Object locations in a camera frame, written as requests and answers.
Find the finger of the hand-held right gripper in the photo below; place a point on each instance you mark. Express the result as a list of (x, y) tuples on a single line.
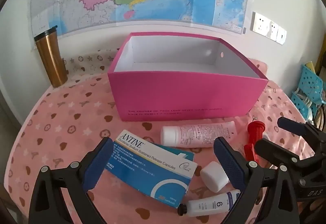
[(275, 151), (289, 123)]

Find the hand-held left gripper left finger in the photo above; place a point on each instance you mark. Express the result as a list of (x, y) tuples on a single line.
[(98, 162)]

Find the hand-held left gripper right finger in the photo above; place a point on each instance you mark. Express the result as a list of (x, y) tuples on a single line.
[(229, 162)]

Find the white square jar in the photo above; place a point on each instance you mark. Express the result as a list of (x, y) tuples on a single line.
[(212, 175)]

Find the red plastic tool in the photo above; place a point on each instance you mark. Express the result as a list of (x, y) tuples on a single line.
[(256, 134)]

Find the pink lotion tube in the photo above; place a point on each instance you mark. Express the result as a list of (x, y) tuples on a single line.
[(203, 133)]

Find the white tube black cap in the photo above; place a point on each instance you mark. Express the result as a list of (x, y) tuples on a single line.
[(211, 205)]

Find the blue white medicine box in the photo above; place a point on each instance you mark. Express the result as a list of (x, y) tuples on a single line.
[(152, 170)]

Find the pink cardboard box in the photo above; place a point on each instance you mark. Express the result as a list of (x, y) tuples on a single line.
[(178, 94)]

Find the blue plastic basket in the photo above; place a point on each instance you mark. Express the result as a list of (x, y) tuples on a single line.
[(309, 81), (303, 103)]

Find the yellow object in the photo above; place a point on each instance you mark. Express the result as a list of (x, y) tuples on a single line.
[(310, 65)]

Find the cream patterned cloth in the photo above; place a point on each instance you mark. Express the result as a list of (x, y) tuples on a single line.
[(84, 63)]

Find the gold metal tumbler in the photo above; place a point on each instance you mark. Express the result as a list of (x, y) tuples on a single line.
[(51, 60)]

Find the white wall socket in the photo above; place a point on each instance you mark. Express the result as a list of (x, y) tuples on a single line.
[(259, 23), (282, 35), (273, 30)]

